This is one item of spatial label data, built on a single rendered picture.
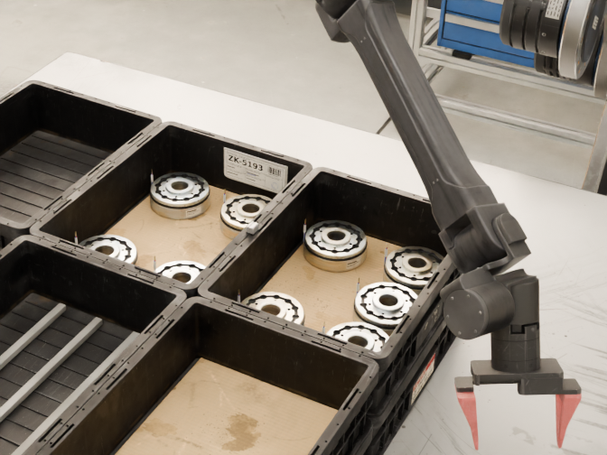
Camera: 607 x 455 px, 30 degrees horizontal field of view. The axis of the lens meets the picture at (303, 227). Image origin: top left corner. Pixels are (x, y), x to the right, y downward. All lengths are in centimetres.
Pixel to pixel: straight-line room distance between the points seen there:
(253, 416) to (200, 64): 279
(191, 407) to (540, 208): 96
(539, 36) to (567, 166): 185
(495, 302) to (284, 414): 44
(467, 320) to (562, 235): 98
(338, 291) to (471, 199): 51
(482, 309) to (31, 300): 81
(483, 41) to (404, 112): 231
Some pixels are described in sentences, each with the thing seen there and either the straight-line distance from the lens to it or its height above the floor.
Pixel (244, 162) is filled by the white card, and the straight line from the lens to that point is 197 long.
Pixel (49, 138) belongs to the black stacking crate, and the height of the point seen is 83.
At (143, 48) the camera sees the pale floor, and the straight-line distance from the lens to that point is 438.
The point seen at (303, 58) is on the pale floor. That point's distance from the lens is 431.
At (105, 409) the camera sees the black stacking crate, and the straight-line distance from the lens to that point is 149.
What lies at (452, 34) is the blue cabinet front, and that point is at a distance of 371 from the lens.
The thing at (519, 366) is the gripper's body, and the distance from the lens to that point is 133.
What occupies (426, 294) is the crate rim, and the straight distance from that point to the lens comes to 165.
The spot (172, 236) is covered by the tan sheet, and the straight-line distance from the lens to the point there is 191.
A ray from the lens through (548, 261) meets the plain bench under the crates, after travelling 215.
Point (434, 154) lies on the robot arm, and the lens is 136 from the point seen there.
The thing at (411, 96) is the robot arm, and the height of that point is 129.
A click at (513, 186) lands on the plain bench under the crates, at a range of 234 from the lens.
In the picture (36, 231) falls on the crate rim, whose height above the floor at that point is 93.
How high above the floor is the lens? 195
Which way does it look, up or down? 35 degrees down
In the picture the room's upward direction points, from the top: 3 degrees clockwise
